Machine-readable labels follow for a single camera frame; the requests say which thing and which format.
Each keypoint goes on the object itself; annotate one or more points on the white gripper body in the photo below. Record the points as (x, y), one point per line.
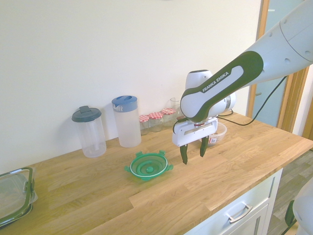
(185, 137)

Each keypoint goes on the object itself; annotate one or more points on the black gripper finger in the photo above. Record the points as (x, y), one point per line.
(184, 154)
(203, 147)

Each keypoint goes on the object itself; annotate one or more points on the green round container lid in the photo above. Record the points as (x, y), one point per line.
(148, 169)

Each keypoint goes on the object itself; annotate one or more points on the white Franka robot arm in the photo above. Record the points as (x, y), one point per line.
(220, 85)

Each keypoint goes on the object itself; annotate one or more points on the clear cereal food bowl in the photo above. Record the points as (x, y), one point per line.
(220, 134)

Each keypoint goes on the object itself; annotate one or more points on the glass jar red checkered lid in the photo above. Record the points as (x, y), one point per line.
(168, 118)
(144, 126)
(155, 122)

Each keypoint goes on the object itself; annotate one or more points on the clear pitcher blue lid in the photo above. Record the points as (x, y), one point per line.
(128, 127)

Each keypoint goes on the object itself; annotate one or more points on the clear pitcher dark grey lid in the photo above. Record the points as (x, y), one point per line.
(90, 137)

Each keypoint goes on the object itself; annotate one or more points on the rectangular container green rim lid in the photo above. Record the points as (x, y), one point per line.
(14, 195)

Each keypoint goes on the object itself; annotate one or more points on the ribbed glass tumbler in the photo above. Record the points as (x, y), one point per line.
(174, 104)

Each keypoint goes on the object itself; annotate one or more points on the white cabinet drawers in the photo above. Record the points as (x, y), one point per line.
(247, 195)

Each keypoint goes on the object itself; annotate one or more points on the frosted glass door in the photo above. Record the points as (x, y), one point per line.
(269, 102)

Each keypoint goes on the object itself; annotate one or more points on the green chair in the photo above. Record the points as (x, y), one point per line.
(290, 215)

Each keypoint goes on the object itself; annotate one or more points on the wooden door frame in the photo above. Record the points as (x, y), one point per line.
(297, 98)

